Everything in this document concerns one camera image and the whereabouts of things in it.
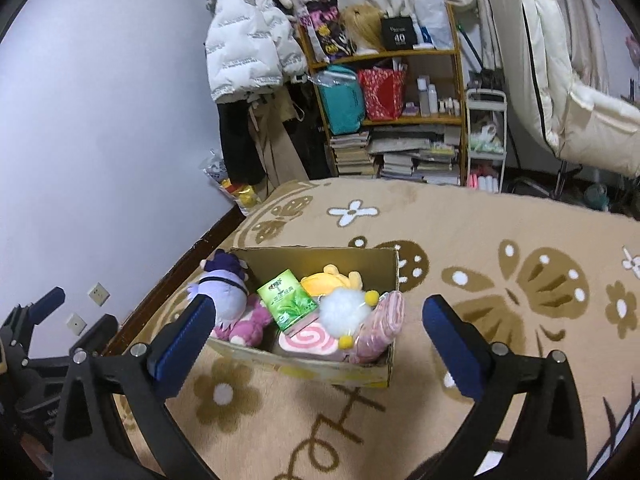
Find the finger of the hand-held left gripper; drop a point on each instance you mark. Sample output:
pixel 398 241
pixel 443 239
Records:
pixel 50 300
pixel 97 332

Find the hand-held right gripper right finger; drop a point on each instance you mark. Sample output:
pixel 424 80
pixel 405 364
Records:
pixel 452 350

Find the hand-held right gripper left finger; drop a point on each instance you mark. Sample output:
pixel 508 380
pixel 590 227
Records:
pixel 182 342

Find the purple plush doll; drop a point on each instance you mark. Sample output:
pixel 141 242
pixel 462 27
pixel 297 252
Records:
pixel 225 292

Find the green tissue pack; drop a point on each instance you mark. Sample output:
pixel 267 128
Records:
pixel 287 300

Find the white fluffy plush ball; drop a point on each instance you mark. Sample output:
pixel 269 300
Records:
pixel 345 312

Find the pink swirl roll plush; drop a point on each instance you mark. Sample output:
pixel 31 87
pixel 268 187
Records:
pixel 312 340

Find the cardboard box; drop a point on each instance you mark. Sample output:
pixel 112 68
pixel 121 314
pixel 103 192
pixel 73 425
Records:
pixel 350 270

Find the yellow plush toy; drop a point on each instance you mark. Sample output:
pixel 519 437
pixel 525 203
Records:
pixel 325 282

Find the pink plush bear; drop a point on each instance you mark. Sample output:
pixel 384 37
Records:
pixel 250 322

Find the pink folded towel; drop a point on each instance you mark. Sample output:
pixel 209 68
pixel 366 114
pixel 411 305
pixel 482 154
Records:
pixel 382 325

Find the beige flower patterned blanket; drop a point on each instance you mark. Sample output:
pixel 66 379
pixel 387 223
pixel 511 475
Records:
pixel 450 230

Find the clear plastic bag of toys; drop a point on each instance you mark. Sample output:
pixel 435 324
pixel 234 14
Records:
pixel 240 192

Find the pile of magazines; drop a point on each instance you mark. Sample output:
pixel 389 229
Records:
pixel 415 155

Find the black hanging coat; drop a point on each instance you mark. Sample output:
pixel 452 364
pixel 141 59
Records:
pixel 240 140

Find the beige hanging garment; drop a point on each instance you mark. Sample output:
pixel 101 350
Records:
pixel 277 150

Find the white trolley cart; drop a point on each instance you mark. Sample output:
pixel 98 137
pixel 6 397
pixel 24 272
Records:
pixel 486 135

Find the stack of books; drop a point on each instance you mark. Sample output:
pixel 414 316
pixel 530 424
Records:
pixel 350 155

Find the row of small bottles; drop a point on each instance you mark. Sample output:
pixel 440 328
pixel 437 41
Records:
pixel 449 106

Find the black hanging garment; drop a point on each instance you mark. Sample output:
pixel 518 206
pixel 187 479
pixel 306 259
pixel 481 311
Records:
pixel 310 135

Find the white cosmetic bottles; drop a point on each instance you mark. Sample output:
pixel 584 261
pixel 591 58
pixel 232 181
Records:
pixel 426 97

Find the red patterned bag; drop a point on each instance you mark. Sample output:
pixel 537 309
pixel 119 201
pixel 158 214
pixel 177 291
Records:
pixel 382 92

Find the teal bag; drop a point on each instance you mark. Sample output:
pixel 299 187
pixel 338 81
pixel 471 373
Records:
pixel 342 105

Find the wooden shelf rack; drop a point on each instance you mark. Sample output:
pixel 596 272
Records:
pixel 385 55

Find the white puffer jacket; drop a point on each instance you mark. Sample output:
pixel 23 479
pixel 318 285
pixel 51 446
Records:
pixel 245 40

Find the black gift box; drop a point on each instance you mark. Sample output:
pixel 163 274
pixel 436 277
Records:
pixel 399 32

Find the blonde wig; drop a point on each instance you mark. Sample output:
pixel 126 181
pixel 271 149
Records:
pixel 362 27

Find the white plastic bag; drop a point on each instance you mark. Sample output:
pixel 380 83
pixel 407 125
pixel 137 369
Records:
pixel 431 10

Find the purple black printed bag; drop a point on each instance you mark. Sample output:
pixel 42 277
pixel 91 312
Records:
pixel 325 30

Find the white wall socket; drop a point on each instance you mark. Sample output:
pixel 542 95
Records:
pixel 76 324
pixel 98 294

